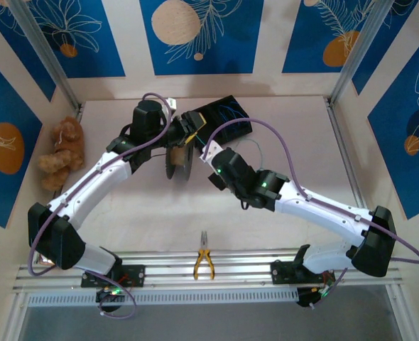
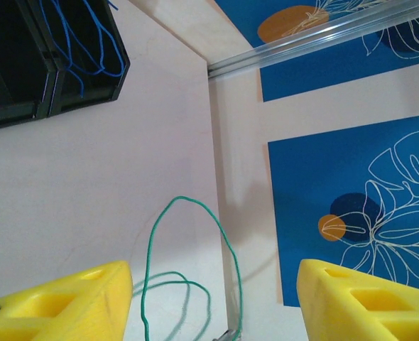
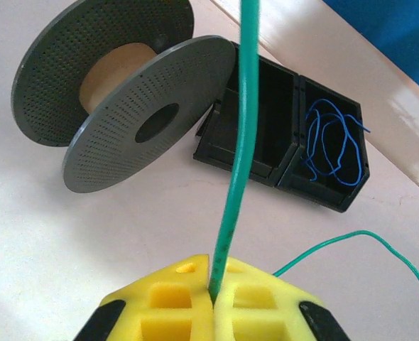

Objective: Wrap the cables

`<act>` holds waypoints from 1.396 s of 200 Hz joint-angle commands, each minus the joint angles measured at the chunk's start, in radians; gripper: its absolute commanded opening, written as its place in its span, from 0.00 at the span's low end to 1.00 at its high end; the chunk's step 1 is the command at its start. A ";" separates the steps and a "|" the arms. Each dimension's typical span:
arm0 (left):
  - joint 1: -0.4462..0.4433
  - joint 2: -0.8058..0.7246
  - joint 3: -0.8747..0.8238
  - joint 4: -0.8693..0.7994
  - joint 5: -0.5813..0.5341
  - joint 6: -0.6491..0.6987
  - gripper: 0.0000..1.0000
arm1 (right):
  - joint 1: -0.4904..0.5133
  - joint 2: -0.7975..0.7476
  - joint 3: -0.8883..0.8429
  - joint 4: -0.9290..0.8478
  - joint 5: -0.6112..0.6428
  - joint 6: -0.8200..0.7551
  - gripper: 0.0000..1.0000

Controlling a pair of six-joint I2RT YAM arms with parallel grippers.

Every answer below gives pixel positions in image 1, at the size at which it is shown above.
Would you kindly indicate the aluminium side rail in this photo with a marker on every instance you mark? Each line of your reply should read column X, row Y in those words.
column 344, row 149
column 79, row 113

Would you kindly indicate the black two-compartment bin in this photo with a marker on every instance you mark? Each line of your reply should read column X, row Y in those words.
column 227, row 131

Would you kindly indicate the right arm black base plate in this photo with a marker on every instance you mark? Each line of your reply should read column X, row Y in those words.
column 278, row 271

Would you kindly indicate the aluminium frame post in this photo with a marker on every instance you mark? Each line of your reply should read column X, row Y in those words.
column 46, row 53
column 358, row 53

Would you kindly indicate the black controller box with LED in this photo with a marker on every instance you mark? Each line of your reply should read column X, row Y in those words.
column 307, row 296
column 108, row 296

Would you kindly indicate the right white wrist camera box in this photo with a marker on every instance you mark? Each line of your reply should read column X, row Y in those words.
column 209, row 151

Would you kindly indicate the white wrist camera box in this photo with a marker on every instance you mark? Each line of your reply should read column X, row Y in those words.
column 209, row 151
column 172, row 103

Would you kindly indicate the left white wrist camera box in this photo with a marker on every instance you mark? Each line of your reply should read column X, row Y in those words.
column 172, row 103

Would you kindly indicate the aluminium mounting rail beam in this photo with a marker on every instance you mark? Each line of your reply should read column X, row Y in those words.
column 238, row 270

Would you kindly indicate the brown teddy bear plush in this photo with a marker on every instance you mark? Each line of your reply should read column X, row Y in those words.
column 65, row 152

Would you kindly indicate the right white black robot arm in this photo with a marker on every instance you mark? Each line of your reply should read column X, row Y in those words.
column 319, row 209

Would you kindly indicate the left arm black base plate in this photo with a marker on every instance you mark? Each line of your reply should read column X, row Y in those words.
column 138, row 275

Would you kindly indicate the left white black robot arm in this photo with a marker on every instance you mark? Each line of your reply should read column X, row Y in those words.
column 88, row 188

